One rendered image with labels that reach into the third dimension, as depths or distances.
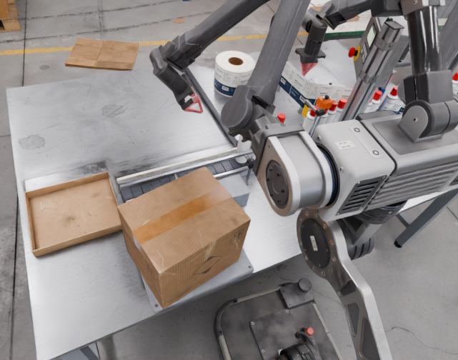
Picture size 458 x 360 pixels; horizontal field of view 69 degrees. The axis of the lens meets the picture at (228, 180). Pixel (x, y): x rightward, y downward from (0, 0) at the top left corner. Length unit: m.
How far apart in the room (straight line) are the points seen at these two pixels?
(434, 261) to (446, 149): 2.01
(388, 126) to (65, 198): 1.13
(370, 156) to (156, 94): 1.37
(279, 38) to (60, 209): 0.98
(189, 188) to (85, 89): 1.04
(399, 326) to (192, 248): 1.67
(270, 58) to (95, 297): 0.88
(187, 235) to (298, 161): 0.43
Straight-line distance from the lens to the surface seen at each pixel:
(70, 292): 1.21
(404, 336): 2.34
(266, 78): 0.75
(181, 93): 1.14
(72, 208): 1.37
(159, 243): 0.91
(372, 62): 1.26
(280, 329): 1.77
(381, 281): 2.42
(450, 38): 1.08
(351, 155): 0.61
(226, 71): 1.69
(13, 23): 4.35
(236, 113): 0.72
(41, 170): 1.53
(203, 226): 0.93
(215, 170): 1.38
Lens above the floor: 1.91
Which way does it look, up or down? 50 degrees down
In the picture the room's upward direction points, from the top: 10 degrees clockwise
